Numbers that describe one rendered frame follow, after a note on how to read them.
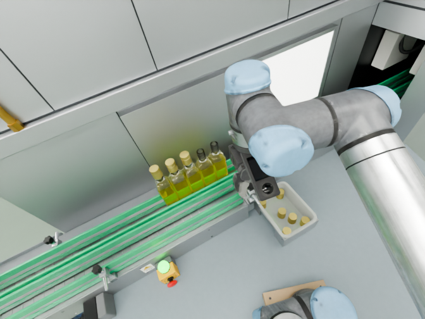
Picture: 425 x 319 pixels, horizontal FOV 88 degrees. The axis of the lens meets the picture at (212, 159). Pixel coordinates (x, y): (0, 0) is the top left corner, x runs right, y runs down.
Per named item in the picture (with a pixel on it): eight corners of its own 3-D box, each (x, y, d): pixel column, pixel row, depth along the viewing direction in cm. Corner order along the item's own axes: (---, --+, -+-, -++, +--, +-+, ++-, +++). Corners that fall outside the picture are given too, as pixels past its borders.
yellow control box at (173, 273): (174, 259, 96) (169, 254, 90) (181, 276, 91) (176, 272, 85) (160, 268, 94) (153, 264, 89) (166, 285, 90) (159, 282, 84)
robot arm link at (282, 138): (351, 128, 27) (304, 81, 34) (263, 150, 26) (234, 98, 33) (330, 167, 33) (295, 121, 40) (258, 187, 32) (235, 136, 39)
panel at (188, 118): (315, 94, 115) (332, 23, 89) (319, 97, 113) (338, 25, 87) (154, 172, 99) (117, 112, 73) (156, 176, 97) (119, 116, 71)
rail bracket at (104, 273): (119, 271, 84) (100, 262, 74) (123, 291, 79) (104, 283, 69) (109, 277, 83) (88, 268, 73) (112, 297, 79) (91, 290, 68)
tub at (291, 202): (282, 188, 109) (284, 178, 102) (315, 226, 95) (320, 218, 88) (252, 205, 106) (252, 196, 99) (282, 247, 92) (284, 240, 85)
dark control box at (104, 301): (114, 294, 91) (103, 291, 84) (117, 316, 86) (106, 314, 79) (94, 306, 89) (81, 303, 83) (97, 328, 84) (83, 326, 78)
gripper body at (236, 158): (255, 151, 59) (255, 116, 50) (271, 176, 54) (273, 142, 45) (229, 161, 59) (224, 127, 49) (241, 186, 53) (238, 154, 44)
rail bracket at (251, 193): (240, 181, 100) (239, 164, 90) (262, 211, 90) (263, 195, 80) (234, 184, 99) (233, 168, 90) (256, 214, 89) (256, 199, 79)
